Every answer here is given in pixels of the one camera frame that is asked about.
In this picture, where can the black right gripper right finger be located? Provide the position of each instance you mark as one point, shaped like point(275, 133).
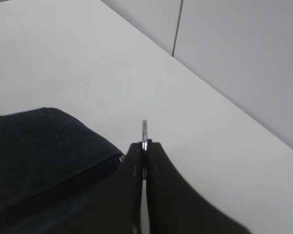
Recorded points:
point(174, 207)

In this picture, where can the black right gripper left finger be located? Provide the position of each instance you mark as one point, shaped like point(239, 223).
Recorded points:
point(110, 207)

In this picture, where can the navy blue lunch bag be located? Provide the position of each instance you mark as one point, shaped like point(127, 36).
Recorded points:
point(46, 157)

